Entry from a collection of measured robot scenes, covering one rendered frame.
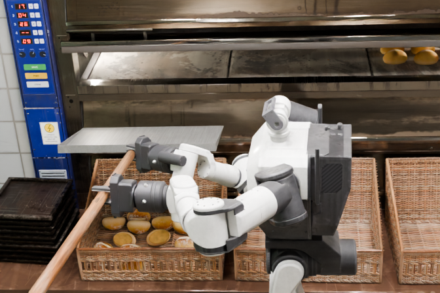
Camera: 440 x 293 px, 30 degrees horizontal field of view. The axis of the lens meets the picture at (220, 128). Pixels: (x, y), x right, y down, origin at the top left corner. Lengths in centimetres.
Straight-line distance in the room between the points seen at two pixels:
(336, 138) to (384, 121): 98
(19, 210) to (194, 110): 80
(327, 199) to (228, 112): 107
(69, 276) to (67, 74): 81
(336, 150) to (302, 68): 109
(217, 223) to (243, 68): 149
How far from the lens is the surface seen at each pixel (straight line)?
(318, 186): 232
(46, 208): 331
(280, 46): 305
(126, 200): 230
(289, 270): 255
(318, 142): 238
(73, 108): 344
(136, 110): 340
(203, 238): 202
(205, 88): 330
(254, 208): 206
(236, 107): 335
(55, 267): 186
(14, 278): 336
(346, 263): 259
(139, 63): 353
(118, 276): 323
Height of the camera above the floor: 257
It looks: 28 degrees down
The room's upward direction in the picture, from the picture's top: 3 degrees counter-clockwise
